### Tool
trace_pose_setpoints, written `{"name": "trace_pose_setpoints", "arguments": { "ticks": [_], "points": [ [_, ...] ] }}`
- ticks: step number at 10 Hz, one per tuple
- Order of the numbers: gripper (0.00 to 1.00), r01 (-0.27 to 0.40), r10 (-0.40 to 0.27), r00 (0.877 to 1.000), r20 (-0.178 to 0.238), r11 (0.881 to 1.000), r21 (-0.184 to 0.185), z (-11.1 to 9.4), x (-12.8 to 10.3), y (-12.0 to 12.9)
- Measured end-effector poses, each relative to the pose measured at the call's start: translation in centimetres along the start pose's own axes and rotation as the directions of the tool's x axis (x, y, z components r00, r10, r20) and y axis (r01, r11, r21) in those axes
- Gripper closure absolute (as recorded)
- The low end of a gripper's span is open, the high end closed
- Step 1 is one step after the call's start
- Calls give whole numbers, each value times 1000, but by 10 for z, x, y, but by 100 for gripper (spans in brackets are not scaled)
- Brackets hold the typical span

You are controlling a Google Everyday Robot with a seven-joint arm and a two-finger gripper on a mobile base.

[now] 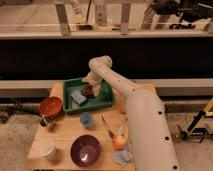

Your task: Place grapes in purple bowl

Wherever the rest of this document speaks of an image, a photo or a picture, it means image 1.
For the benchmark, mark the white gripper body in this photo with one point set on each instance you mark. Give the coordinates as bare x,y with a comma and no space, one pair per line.
94,81

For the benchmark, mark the dark red grape bunch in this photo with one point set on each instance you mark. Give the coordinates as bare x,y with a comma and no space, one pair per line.
88,92

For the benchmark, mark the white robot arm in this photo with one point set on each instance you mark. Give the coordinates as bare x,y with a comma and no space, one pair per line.
152,145

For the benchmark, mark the red-brown bowl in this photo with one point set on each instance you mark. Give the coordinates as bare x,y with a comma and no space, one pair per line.
51,106

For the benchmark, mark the purple bowl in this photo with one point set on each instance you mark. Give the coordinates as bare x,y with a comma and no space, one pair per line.
85,151

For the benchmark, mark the green plastic tray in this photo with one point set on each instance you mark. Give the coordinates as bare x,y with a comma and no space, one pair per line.
105,97

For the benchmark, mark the blue sponge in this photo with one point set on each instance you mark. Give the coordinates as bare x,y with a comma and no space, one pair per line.
78,97

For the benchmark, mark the blue cup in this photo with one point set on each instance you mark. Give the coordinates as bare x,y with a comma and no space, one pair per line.
86,120

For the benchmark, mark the orange carrot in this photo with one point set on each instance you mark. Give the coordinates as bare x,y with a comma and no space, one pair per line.
122,109

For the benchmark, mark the orange apple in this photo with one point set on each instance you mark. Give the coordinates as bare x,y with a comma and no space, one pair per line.
119,142

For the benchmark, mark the blue crumpled cloth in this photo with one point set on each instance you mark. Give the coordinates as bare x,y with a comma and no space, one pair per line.
122,157

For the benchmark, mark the white stacked bowls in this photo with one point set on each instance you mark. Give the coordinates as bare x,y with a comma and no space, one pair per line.
46,149

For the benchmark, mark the yellow black cart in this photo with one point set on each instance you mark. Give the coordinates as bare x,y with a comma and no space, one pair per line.
193,130

